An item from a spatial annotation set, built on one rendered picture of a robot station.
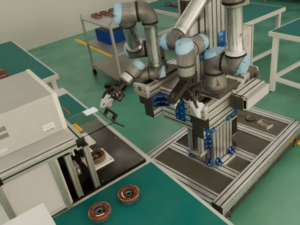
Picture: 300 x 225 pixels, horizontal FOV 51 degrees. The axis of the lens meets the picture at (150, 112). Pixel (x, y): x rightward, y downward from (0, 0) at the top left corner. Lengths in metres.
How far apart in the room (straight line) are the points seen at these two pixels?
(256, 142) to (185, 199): 1.37
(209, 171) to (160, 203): 1.01
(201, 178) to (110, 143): 0.83
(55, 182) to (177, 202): 0.60
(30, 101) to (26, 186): 0.39
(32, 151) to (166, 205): 0.69
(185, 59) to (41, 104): 0.70
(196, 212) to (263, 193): 1.21
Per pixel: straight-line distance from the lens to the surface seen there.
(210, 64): 1.86
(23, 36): 7.11
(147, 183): 1.72
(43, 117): 1.57
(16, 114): 1.53
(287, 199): 2.69
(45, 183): 1.59
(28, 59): 4.03
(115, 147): 1.98
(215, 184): 2.46
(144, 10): 1.81
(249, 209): 2.58
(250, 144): 2.82
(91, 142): 2.07
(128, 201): 1.61
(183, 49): 1.31
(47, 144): 1.56
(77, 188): 1.69
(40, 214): 1.10
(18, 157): 1.55
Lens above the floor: 1.94
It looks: 31 degrees down
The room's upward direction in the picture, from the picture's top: 9 degrees counter-clockwise
